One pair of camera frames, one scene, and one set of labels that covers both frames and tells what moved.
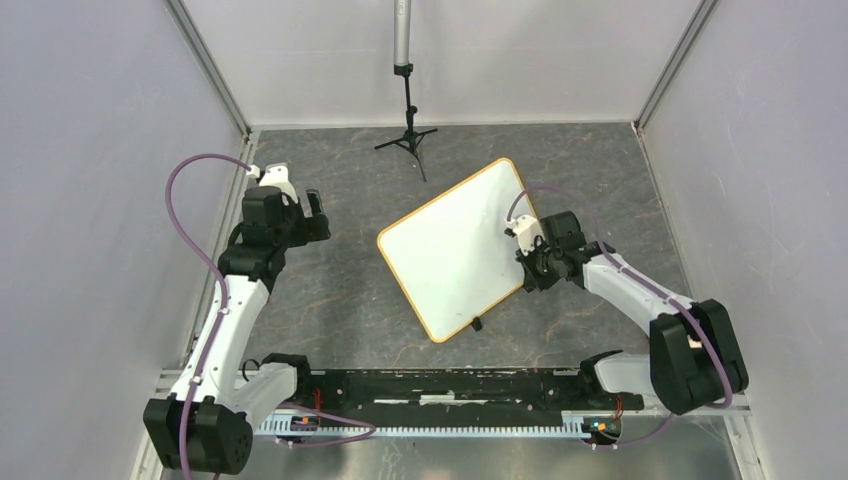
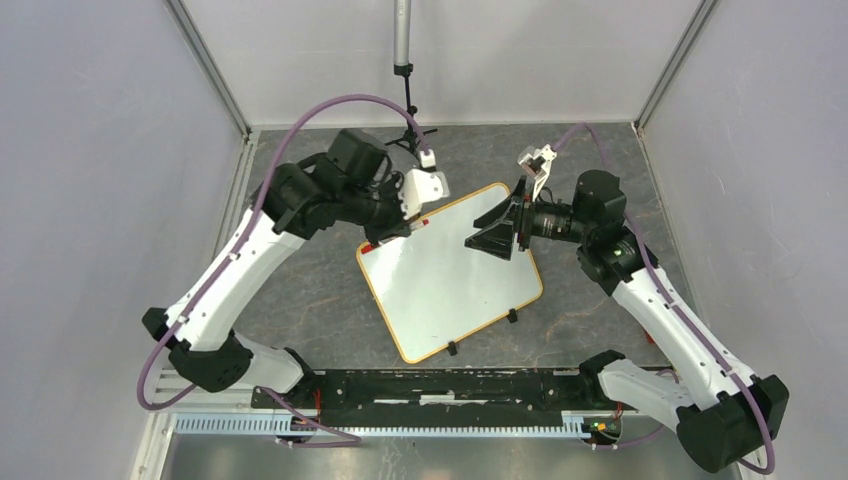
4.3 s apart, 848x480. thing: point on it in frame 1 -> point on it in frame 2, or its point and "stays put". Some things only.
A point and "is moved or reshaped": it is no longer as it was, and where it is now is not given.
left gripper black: [310, 228] -> [399, 225]
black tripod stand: [403, 67] stays put
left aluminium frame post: [209, 58] stays put
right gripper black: [531, 279] -> [497, 236]
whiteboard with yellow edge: [451, 253] is moved or reshaped
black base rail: [460, 392] stays put
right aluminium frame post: [703, 11] stays put
